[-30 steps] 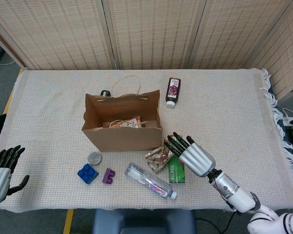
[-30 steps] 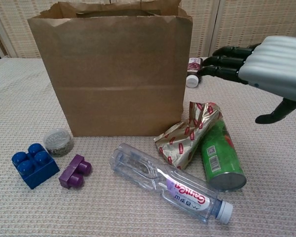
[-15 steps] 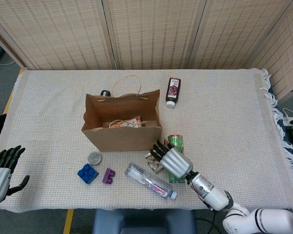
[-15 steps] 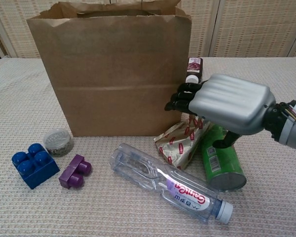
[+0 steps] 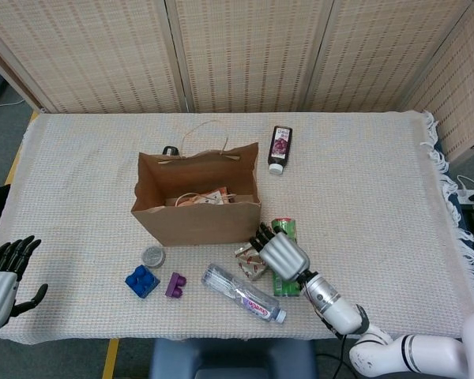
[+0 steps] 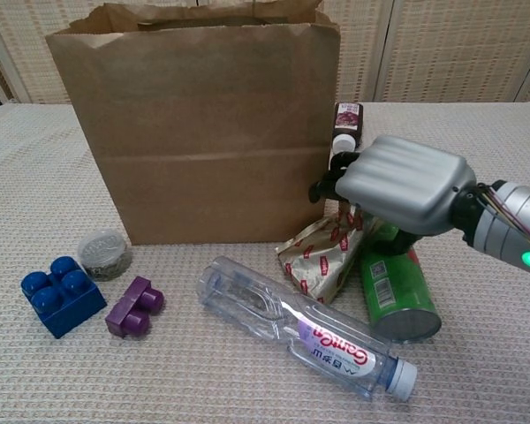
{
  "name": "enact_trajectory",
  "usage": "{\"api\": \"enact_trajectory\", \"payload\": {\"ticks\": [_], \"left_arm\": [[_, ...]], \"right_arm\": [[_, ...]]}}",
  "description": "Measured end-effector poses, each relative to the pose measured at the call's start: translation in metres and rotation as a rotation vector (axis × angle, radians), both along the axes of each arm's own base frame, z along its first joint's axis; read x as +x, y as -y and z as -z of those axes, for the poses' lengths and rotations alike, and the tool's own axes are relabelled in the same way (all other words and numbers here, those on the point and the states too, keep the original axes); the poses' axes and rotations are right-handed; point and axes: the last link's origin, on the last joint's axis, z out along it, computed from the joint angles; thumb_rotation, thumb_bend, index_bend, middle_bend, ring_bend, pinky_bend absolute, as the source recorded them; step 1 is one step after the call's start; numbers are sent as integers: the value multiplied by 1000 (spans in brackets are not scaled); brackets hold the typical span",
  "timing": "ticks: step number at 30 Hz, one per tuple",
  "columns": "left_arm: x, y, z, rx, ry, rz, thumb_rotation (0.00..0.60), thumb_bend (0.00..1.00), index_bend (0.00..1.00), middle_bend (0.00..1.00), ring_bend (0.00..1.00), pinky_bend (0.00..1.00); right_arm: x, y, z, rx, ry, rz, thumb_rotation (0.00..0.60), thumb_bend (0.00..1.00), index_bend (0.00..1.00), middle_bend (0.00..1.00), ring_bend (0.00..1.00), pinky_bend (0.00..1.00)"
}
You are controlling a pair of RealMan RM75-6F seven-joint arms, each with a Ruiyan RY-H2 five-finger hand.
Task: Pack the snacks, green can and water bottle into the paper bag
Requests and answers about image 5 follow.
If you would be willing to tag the blue padded seat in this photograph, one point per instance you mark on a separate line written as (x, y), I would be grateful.
(221, 355)

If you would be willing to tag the brown paper bag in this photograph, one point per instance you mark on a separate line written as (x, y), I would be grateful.
(205, 225)

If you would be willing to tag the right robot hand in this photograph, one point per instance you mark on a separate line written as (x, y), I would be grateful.
(284, 256)

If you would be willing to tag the white power strip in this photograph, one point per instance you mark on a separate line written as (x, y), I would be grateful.
(468, 194)

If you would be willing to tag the white woven tablecloth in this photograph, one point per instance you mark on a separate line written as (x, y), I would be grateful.
(359, 177)

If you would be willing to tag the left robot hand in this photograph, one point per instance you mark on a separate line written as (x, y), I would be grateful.
(0, 290)

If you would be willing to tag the bamboo folding screen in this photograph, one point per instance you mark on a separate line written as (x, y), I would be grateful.
(241, 51)

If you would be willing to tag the clear plastic water bottle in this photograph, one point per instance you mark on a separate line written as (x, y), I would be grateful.
(241, 294)

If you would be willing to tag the green chips can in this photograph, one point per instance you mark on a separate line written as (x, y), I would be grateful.
(286, 226)

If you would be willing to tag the blue building block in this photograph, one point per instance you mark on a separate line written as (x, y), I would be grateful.
(142, 282)

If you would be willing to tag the orange blue cracker box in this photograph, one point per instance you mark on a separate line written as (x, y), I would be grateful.
(205, 197)

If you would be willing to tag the purple building block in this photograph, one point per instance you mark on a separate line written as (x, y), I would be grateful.
(175, 286)

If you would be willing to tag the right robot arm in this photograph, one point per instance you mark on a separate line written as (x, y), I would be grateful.
(339, 308)

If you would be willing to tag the small round clear container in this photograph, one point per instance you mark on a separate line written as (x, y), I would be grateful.
(154, 256)

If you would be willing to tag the gold red snack wrapper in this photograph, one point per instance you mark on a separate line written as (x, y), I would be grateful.
(250, 266)

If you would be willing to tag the dark juice bottle white cap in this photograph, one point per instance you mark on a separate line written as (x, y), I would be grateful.
(280, 152)

